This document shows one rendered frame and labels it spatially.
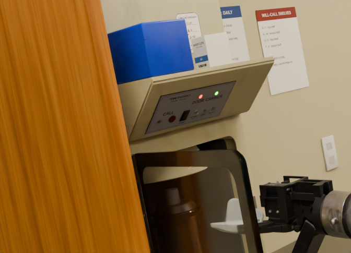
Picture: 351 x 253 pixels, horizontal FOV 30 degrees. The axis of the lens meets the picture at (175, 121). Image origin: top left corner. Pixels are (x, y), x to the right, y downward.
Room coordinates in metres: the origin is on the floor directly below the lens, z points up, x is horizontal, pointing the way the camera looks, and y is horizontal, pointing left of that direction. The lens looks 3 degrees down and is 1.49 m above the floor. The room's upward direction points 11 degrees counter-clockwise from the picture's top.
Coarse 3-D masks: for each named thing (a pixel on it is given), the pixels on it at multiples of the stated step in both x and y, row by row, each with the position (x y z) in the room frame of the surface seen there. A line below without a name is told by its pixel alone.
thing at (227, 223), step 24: (144, 168) 1.09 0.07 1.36; (168, 168) 1.02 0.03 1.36; (192, 168) 0.97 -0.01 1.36; (216, 168) 0.91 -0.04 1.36; (240, 168) 0.87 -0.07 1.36; (144, 192) 1.10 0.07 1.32; (168, 192) 1.04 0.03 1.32; (192, 192) 0.98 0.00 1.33; (216, 192) 0.92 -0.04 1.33; (240, 192) 0.88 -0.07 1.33; (168, 216) 1.05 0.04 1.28; (192, 216) 0.99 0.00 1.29; (216, 216) 0.93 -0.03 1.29; (240, 216) 0.89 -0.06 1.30; (168, 240) 1.06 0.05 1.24; (192, 240) 1.00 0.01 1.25; (216, 240) 0.94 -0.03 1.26; (240, 240) 0.89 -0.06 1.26
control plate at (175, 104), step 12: (228, 84) 1.20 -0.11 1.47; (168, 96) 1.10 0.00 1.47; (180, 96) 1.12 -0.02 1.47; (192, 96) 1.15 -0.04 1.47; (204, 96) 1.18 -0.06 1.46; (216, 96) 1.20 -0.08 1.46; (228, 96) 1.23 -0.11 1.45; (156, 108) 1.10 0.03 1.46; (168, 108) 1.13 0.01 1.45; (180, 108) 1.15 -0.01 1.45; (192, 108) 1.18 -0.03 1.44; (204, 108) 1.20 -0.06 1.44; (216, 108) 1.23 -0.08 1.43; (156, 120) 1.13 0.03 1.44; (168, 120) 1.15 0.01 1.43; (192, 120) 1.20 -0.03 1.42
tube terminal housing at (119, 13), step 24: (120, 0) 1.18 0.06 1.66; (144, 0) 1.21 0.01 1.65; (168, 0) 1.25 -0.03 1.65; (192, 0) 1.30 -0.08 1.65; (216, 0) 1.34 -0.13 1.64; (120, 24) 1.17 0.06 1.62; (216, 24) 1.34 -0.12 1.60; (216, 120) 1.30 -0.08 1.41; (240, 120) 1.35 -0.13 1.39; (144, 144) 1.17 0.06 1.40; (168, 144) 1.21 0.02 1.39; (192, 144) 1.25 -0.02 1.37; (240, 144) 1.34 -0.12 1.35
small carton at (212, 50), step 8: (224, 32) 1.22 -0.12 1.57; (192, 40) 1.24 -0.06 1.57; (200, 40) 1.21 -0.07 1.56; (208, 40) 1.20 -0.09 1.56; (216, 40) 1.21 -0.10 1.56; (224, 40) 1.22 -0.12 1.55; (200, 48) 1.22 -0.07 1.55; (208, 48) 1.20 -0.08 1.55; (216, 48) 1.21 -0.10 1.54; (224, 48) 1.22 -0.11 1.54; (200, 56) 1.22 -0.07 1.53; (208, 56) 1.20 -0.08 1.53; (216, 56) 1.21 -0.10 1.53; (224, 56) 1.21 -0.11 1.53; (200, 64) 1.23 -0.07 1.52; (208, 64) 1.20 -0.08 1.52; (216, 64) 1.21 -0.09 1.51; (224, 64) 1.21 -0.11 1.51
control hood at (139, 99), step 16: (240, 64) 1.20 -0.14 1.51; (256, 64) 1.23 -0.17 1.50; (272, 64) 1.26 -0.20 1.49; (144, 80) 1.07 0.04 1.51; (160, 80) 1.06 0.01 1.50; (176, 80) 1.09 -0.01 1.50; (192, 80) 1.12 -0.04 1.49; (208, 80) 1.15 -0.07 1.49; (224, 80) 1.19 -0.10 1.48; (240, 80) 1.23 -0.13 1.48; (256, 80) 1.27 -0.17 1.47; (128, 96) 1.10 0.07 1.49; (144, 96) 1.07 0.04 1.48; (160, 96) 1.09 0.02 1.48; (240, 96) 1.27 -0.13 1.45; (128, 112) 1.10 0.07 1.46; (144, 112) 1.09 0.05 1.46; (224, 112) 1.27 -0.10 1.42; (240, 112) 1.31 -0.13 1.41; (128, 128) 1.11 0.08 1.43; (144, 128) 1.12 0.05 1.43; (176, 128) 1.19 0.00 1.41
